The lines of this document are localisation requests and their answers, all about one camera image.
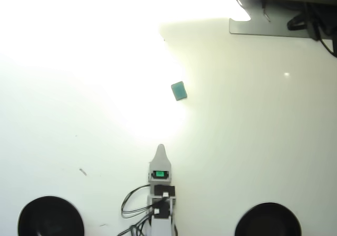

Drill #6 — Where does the grey gripper green label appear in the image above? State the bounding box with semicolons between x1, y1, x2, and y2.
148;143;173;186

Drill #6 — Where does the blue cube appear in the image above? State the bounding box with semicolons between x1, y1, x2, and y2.
171;81;189;101

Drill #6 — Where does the black bowl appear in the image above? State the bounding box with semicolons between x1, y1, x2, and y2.
17;195;85;236
234;202;302;236

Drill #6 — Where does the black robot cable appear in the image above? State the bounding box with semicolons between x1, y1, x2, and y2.
121;184;154;219
117;211;153;236

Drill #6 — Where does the thin dark cable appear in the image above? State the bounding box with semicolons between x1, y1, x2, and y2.
261;0;272;23

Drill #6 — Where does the looped black cable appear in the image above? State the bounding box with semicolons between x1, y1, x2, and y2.
286;11;308;32

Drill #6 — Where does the black monitor cable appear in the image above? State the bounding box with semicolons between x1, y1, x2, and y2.
305;2;337;58

